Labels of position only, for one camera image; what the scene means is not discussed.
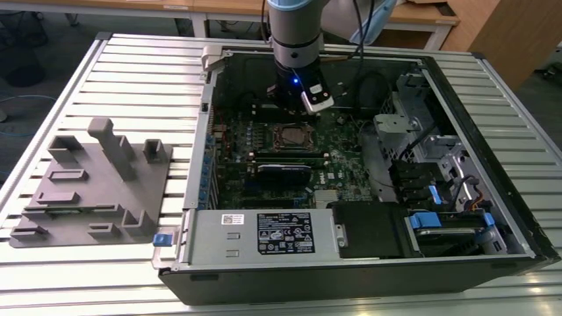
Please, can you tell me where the coloured wire bundle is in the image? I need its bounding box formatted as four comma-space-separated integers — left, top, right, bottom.
466, 194, 492, 213

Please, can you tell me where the metal socket cover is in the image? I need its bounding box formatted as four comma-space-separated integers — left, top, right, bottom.
274, 124, 317, 151

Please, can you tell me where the wooden cabinet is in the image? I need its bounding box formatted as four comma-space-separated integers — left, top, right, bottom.
438, 0, 562, 90

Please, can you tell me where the CPU socket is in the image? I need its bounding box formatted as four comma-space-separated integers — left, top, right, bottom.
272, 123, 320, 153

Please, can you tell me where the silver chipset heatsink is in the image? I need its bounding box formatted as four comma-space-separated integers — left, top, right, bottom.
314, 189, 344, 203

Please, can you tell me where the grey case latch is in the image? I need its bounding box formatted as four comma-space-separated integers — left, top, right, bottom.
201, 45, 226, 72

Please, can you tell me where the grey parts rack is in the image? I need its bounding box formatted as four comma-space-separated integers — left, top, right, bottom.
7, 117, 175, 250

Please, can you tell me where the grey power supply unit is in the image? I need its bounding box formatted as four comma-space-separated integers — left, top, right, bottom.
183, 209, 344, 265

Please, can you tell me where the pale blue teach pendant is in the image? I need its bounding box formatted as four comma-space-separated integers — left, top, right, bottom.
349, 0, 400, 45

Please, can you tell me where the black disk bay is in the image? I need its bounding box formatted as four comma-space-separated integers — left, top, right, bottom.
389, 161, 452, 207

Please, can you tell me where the perforated metal drive cage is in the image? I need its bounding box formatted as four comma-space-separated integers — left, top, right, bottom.
376, 72, 444, 165

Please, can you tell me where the green motherboard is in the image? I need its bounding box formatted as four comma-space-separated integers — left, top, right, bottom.
210, 105, 384, 210

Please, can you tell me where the blue disk carrier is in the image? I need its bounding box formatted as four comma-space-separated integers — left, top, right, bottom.
425, 184, 444, 205
406, 211, 497, 246

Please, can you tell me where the silver CPU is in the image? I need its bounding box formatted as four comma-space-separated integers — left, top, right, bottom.
281, 127, 310, 145

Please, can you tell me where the green RAM stick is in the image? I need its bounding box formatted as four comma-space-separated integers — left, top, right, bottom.
256, 157, 330, 166

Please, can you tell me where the blue floor cable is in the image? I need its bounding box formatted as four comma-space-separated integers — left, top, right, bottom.
0, 93, 59, 139

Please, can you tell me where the black graphics card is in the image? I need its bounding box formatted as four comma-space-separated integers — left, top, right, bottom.
256, 163, 314, 191

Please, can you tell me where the black PC case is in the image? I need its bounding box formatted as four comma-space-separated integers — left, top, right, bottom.
151, 44, 562, 307

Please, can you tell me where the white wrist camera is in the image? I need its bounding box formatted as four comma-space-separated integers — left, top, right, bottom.
301, 82, 336, 116

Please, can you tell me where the hard disk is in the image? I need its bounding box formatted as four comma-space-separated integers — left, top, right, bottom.
414, 228, 481, 257

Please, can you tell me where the silver metal bracket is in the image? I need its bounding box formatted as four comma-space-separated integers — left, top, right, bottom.
373, 113, 424, 136

